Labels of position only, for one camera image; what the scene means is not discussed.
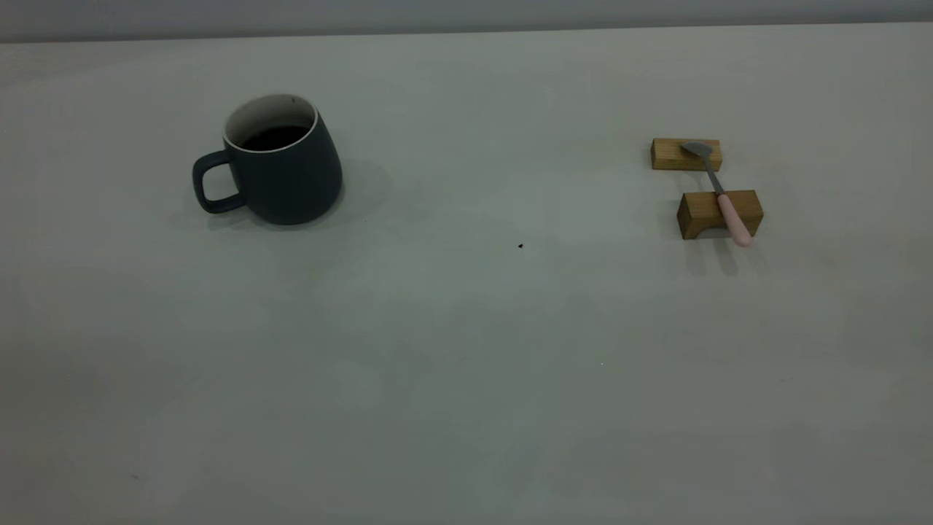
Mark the dark grey ceramic mug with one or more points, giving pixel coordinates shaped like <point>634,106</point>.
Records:
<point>291,179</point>

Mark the arched wooden block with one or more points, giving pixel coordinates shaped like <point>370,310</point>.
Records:
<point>698,211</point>

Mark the rectangular wooden block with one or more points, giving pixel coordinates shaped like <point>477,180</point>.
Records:
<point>669,154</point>

